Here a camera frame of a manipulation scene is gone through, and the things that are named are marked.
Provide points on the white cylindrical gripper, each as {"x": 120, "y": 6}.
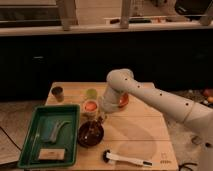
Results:
{"x": 109, "y": 102}

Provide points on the dark purple grapes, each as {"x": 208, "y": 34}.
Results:
{"x": 99, "y": 125}

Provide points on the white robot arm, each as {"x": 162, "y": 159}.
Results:
{"x": 193, "y": 115}

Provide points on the dark purple bowl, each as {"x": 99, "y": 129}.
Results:
{"x": 89, "y": 135}

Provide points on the orange bowl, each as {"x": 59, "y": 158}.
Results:
{"x": 124, "y": 100}

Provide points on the cup with orange contents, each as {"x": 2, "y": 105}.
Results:
{"x": 90, "y": 107}

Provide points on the light green cup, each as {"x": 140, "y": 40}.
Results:
{"x": 91, "y": 94}

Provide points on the green plastic tray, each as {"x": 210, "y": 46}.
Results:
{"x": 39, "y": 130}

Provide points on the grey curved tool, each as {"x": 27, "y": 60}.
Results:
{"x": 56, "y": 129}

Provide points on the dark brown cup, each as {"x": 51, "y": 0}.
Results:
{"x": 57, "y": 92}

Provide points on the tan rectangular sponge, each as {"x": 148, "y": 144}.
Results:
{"x": 51, "y": 154}

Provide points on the white handled dish brush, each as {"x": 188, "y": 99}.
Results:
{"x": 108, "y": 155}

